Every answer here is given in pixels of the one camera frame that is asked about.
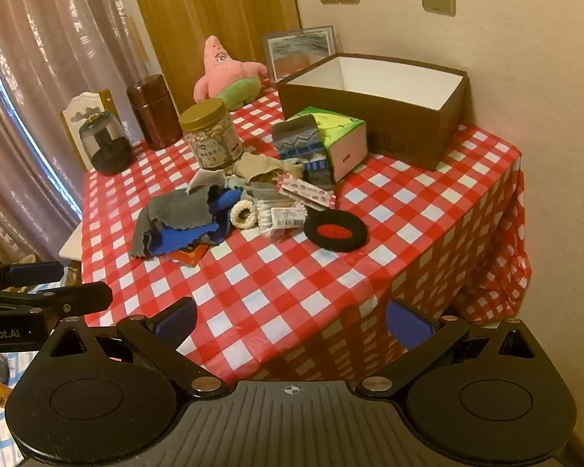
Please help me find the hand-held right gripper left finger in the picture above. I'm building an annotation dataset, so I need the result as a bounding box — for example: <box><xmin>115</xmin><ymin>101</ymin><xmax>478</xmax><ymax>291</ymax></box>
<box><xmin>38</xmin><ymin>297</ymin><xmax>229</xmax><ymax>400</ymax></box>

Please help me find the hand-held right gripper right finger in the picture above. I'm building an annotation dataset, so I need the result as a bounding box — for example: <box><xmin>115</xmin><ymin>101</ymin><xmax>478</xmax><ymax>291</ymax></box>
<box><xmin>355</xmin><ymin>298</ymin><xmax>549</xmax><ymax>400</ymax></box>

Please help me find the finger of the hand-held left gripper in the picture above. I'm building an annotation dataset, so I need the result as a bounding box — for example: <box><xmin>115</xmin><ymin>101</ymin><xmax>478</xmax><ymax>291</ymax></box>
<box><xmin>0</xmin><ymin>281</ymin><xmax>114</xmax><ymax>320</ymax></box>
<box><xmin>0</xmin><ymin>261</ymin><xmax>65</xmax><ymax>289</ymax></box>

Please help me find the white fluffy scrunchie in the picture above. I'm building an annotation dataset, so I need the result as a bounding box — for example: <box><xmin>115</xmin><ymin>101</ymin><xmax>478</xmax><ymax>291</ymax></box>
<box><xmin>230</xmin><ymin>199</ymin><xmax>258</xmax><ymax>229</ymax></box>

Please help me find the beige stocking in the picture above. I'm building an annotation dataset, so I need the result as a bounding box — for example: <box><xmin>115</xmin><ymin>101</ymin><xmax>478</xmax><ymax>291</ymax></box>
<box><xmin>234</xmin><ymin>152</ymin><xmax>305</xmax><ymax>186</ymax></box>

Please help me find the brown cardboard box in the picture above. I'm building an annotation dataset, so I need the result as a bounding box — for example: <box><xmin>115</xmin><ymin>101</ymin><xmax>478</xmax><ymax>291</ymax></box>
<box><xmin>276</xmin><ymin>53</ymin><xmax>469</xmax><ymax>172</ymax></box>

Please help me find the grey blue patterned sock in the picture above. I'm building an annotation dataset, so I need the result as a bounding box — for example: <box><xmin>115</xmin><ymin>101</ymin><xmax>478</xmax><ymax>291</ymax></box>
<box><xmin>271</xmin><ymin>116</ymin><xmax>334</xmax><ymax>190</ymax></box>

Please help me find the white stool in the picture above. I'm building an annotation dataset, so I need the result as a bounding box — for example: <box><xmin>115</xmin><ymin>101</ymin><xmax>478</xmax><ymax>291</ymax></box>
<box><xmin>58</xmin><ymin>226</ymin><xmax>83</xmax><ymax>266</ymax></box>

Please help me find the red black flat packet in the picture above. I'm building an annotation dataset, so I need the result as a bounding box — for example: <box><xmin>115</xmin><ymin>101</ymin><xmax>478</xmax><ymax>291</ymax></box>
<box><xmin>168</xmin><ymin>243</ymin><xmax>210</xmax><ymax>267</ymax></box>

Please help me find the grey cloth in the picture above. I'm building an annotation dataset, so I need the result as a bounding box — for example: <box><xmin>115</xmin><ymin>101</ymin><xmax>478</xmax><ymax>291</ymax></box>
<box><xmin>132</xmin><ymin>186</ymin><xmax>220</xmax><ymax>260</ymax></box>

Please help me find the black round pad red centre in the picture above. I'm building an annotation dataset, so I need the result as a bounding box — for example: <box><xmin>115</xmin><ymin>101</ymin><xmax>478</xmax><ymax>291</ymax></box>
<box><xmin>304</xmin><ymin>210</ymin><xmax>369</xmax><ymax>252</ymax></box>

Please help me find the cotton swab pack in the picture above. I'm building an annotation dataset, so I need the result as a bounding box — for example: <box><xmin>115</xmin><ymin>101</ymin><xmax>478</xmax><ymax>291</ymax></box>
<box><xmin>252</xmin><ymin>196</ymin><xmax>308</xmax><ymax>240</ymax></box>

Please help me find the dark translucent lidded container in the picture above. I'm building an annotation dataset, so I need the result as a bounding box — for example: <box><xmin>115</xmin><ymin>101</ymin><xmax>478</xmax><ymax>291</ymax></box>
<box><xmin>79</xmin><ymin>111</ymin><xmax>136</xmax><ymax>176</ymax></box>

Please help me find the adhesive bandage pack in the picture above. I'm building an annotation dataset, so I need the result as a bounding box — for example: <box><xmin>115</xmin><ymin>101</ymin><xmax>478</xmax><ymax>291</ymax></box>
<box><xmin>276</xmin><ymin>174</ymin><xmax>336</xmax><ymax>212</ymax></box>

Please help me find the white scalloped wooden board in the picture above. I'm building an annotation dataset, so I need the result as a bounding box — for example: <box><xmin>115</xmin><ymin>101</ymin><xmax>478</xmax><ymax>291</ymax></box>
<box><xmin>60</xmin><ymin>89</ymin><xmax>122</xmax><ymax>172</ymax></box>

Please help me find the clear jar gold lid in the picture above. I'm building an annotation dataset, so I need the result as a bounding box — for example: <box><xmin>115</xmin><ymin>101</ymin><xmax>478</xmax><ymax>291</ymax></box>
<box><xmin>178</xmin><ymin>98</ymin><xmax>245</xmax><ymax>174</ymax></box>

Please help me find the brown cylindrical canister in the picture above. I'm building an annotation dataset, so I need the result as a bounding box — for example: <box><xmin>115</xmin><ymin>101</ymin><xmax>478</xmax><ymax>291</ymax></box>
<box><xmin>127</xmin><ymin>74</ymin><xmax>183</xmax><ymax>151</ymax></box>

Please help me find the green tissue box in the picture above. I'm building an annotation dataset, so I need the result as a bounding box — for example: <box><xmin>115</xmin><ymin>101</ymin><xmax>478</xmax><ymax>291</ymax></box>
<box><xmin>285</xmin><ymin>106</ymin><xmax>369</xmax><ymax>183</ymax></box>

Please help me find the sheer curtain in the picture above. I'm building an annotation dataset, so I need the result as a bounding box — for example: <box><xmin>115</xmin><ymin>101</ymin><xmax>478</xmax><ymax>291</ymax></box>
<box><xmin>0</xmin><ymin>0</ymin><xmax>176</xmax><ymax>273</ymax></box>

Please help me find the pink starfish plush toy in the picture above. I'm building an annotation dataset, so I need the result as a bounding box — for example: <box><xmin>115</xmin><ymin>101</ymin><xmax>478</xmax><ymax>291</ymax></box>
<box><xmin>193</xmin><ymin>35</ymin><xmax>269</xmax><ymax>111</ymax></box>

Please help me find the framed picture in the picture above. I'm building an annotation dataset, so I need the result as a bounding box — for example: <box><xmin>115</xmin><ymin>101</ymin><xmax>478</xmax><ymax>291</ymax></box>
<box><xmin>263</xmin><ymin>26</ymin><xmax>339</xmax><ymax>82</ymax></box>

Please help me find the wooden door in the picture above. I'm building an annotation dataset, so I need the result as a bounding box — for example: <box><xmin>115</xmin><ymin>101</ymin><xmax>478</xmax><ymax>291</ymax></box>
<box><xmin>125</xmin><ymin>0</ymin><xmax>303</xmax><ymax>112</ymax></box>

